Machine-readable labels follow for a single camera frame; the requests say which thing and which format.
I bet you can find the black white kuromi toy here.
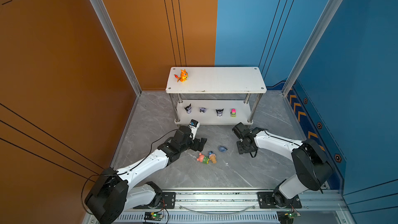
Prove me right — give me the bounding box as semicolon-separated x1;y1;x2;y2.
184;104;192;114

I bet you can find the pink green block toy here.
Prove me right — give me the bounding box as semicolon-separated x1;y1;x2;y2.
230;108;236;117

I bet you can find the grey purple kuromi toy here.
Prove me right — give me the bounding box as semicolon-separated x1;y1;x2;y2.
216;109;224;117

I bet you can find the orange fox toy figure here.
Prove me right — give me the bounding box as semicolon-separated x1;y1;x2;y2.
174;69;189;83

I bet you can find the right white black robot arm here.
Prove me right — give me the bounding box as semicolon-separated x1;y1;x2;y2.
232;123;334;208

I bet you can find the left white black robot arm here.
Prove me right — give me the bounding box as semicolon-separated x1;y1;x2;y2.
84;120;207;224

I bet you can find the white two-tier metal shelf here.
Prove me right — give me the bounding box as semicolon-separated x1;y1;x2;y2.
165;67;267;125

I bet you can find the pink pig green toy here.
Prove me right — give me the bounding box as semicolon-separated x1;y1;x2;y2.
197;153;210;164

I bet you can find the blue grey eeyore toy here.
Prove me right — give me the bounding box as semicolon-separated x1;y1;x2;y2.
218;146;228;152

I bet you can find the ice cream cone toy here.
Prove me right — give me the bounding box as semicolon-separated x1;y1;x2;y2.
208;151;217;164

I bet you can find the left green circuit board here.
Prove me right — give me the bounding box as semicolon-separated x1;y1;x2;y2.
143;212;166;224

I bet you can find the right circuit board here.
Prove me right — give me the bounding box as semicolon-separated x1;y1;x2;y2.
277;212;301;224

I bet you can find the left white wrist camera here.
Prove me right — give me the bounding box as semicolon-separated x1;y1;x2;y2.
188;119;200;140

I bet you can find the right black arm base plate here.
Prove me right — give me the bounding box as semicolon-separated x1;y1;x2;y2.
257;191;302;209

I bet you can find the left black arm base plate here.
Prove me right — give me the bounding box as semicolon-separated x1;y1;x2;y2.
134;192;176;209

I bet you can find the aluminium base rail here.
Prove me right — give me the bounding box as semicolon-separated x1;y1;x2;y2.
115;188;355;224

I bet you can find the left aluminium corner post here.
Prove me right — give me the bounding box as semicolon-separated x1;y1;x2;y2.
89;0;142;96

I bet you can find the aluminium corner post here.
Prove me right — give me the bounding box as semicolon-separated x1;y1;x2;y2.
282;0;343;97
89;0;142;96

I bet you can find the right aluminium corner post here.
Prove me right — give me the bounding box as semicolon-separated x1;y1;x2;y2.
282;0;343;97

